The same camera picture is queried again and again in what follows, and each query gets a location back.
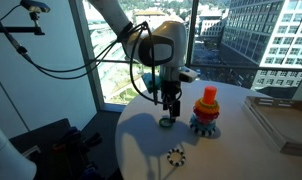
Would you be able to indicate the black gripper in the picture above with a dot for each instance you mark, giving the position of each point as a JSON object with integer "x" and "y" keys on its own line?
{"x": 171, "y": 89}

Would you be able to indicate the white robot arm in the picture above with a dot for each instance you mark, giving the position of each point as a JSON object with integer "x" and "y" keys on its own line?
{"x": 164, "y": 40}

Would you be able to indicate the teal wrist attachment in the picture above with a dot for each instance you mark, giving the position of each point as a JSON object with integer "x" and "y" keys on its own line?
{"x": 149, "y": 82}

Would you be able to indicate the orange stacking peg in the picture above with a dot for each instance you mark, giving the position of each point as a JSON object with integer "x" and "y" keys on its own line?
{"x": 209, "y": 94}

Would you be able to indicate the clear plastic tray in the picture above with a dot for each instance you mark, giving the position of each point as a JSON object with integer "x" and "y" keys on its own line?
{"x": 284, "y": 124}

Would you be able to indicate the white rounded object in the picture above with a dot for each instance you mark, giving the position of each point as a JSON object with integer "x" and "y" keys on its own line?
{"x": 6, "y": 160}

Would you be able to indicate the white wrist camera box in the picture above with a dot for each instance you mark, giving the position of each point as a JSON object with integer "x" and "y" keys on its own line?
{"x": 188, "y": 74}

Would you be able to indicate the grey window frame post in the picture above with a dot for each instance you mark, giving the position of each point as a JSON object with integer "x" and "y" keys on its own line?
{"x": 86, "y": 56}

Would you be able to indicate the camera on black mount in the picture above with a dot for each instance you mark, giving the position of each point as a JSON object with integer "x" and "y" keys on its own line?
{"x": 33, "y": 7}

